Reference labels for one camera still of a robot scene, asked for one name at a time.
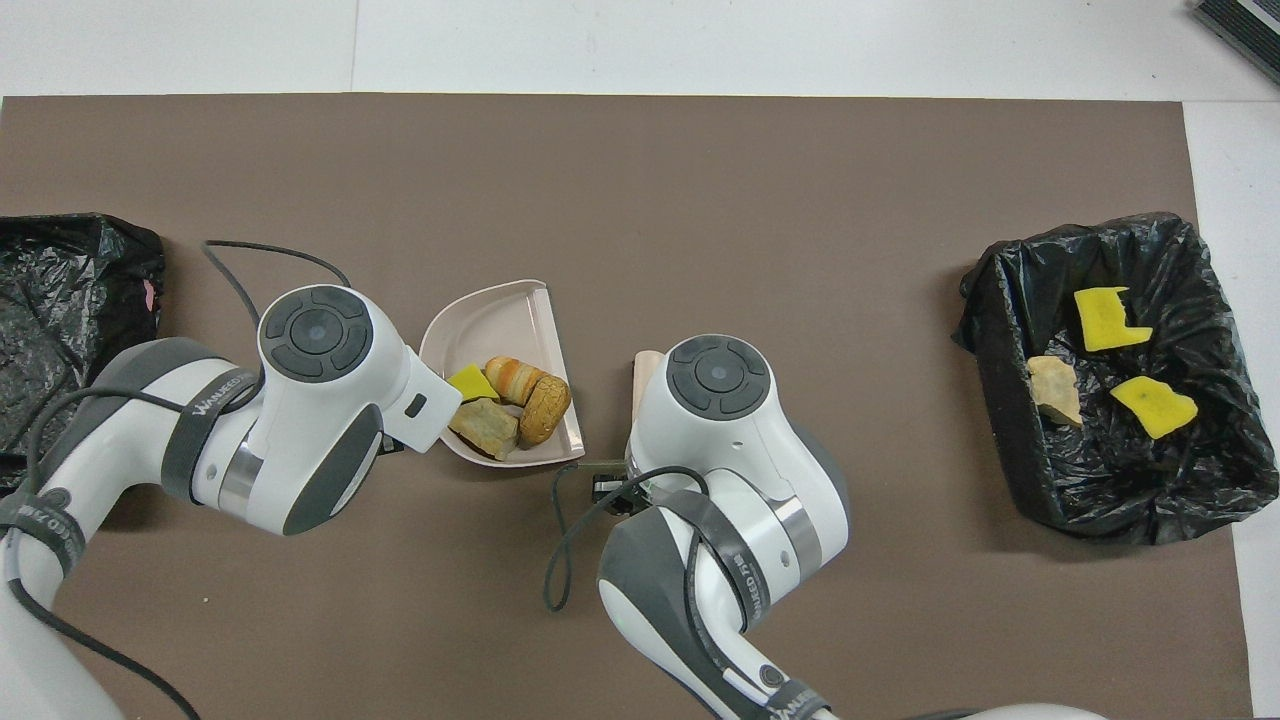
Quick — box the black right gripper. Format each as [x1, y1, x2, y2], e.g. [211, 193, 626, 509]
[590, 470, 641, 516]

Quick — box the black-bagged bin with pink spot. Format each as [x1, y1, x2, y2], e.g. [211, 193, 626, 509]
[0, 212, 167, 491]

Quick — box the small yellow sponge chunk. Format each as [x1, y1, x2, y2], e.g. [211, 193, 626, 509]
[446, 363, 501, 404]

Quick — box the pale beige rock-like chunk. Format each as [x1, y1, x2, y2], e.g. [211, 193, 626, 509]
[447, 397, 521, 462]

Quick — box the brown peanut-shaped toy bread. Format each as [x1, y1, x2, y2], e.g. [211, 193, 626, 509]
[517, 373, 573, 447]

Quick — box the notched yellow sponge chunk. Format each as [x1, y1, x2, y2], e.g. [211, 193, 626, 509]
[1073, 287, 1154, 353]

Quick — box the beige plastic dustpan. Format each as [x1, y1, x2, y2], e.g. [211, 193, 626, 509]
[419, 279, 587, 470]

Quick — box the dark grey ribbed object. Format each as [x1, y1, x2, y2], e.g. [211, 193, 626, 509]
[1192, 0, 1280, 86]

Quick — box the brown table mat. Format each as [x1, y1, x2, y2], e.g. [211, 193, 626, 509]
[0, 94, 1256, 720]

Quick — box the beige brush with black bristles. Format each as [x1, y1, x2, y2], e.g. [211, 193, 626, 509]
[632, 349, 669, 426]

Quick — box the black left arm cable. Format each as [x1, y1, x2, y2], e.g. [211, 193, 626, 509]
[0, 240, 353, 720]

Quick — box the striped toy croissant piece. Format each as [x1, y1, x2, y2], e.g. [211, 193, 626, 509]
[484, 356, 549, 407]
[1027, 355, 1084, 428]

